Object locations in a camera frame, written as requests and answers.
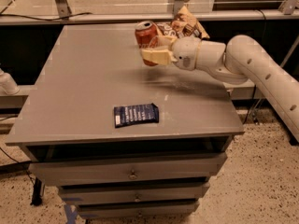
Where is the red coke can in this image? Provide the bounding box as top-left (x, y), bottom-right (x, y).
top-left (134, 20), bottom-right (161, 67)

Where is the dark blue snack packet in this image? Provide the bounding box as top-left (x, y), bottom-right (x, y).
top-left (113, 104), bottom-right (159, 128)

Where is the black cabinet leg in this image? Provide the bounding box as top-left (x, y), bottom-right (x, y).
top-left (31, 178), bottom-right (44, 206)

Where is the black cable on rail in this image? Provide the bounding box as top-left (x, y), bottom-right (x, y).
top-left (0, 11), bottom-right (93, 21)

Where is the brown chip bag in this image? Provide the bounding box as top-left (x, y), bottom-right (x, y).
top-left (156, 6), bottom-right (210, 39)

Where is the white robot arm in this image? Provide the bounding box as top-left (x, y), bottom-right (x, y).
top-left (141, 35), bottom-right (299, 140)

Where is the grey drawer cabinet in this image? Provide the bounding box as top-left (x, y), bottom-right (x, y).
top-left (7, 24), bottom-right (243, 219)

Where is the bottom grey drawer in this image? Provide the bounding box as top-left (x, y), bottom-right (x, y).
top-left (77, 200), bottom-right (199, 219)

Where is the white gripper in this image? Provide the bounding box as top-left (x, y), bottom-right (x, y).
top-left (141, 35), bottom-right (201, 71)

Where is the white pipe at left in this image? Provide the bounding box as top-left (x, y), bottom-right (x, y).
top-left (0, 68), bottom-right (20, 94)

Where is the grey drawer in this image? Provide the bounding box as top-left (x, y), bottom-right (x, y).
top-left (30, 153), bottom-right (227, 186)
top-left (77, 200), bottom-right (199, 219)
top-left (59, 181), bottom-right (209, 205)

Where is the middle grey drawer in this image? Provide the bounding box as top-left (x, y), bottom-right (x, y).
top-left (59, 181), bottom-right (209, 205)

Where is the metal frame rail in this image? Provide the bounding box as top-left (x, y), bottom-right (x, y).
top-left (0, 9), bottom-right (299, 25)

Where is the top grey drawer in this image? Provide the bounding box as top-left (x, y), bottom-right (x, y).
top-left (30, 153), bottom-right (227, 186)

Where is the black cable on floor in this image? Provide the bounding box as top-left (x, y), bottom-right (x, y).
top-left (0, 145), bottom-right (36, 185)

